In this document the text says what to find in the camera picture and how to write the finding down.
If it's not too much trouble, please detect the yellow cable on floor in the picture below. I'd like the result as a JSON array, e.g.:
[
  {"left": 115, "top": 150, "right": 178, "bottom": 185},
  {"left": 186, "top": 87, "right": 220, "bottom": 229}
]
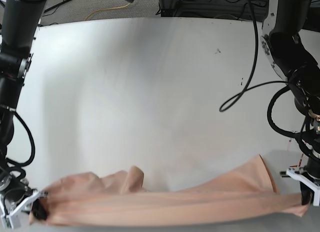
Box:
[{"left": 84, "top": 3, "right": 131, "bottom": 22}]

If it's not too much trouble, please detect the black tripod stand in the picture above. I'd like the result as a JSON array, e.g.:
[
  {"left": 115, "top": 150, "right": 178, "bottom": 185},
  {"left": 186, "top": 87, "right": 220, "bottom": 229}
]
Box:
[{"left": 43, "top": 0, "right": 72, "bottom": 17}]

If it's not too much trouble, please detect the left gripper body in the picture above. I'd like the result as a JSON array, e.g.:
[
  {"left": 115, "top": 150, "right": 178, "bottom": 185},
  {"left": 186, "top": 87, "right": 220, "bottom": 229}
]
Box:
[{"left": 302, "top": 158, "right": 320, "bottom": 183}]

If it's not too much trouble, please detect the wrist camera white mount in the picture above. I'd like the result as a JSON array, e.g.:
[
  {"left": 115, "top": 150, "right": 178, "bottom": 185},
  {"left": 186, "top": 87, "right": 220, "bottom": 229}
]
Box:
[
  {"left": 0, "top": 189, "right": 48, "bottom": 230},
  {"left": 279, "top": 167, "right": 320, "bottom": 194}
]

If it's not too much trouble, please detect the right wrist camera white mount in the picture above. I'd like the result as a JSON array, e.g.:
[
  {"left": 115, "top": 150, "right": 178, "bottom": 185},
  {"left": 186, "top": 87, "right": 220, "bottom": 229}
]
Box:
[{"left": 0, "top": 189, "right": 48, "bottom": 230}]

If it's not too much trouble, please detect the peach T-shirt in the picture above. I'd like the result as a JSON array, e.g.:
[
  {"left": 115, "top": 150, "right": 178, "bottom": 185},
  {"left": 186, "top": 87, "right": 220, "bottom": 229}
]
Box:
[{"left": 30, "top": 156, "right": 308, "bottom": 227}]

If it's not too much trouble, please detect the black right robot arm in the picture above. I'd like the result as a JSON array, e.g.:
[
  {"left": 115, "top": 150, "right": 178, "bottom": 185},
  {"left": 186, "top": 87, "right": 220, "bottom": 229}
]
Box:
[{"left": 0, "top": 0, "right": 47, "bottom": 221}]

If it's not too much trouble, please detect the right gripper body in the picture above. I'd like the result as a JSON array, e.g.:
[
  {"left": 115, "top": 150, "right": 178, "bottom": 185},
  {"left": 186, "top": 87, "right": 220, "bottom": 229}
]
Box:
[{"left": 0, "top": 175, "right": 34, "bottom": 212}]

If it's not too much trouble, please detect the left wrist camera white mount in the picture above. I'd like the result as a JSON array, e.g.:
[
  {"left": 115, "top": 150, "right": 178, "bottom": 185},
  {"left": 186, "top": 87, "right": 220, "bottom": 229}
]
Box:
[{"left": 279, "top": 167, "right": 320, "bottom": 194}]

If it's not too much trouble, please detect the red tape rectangle marking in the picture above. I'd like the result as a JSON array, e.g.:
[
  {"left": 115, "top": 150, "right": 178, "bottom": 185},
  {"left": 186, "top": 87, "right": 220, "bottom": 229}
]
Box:
[{"left": 287, "top": 138, "right": 306, "bottom": 168}]

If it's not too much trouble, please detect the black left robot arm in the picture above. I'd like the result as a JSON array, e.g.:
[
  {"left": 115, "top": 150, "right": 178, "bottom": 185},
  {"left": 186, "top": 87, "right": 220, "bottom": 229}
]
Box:
[{"left": 255, "top": 0, "right": 320, "bottom": 207}]

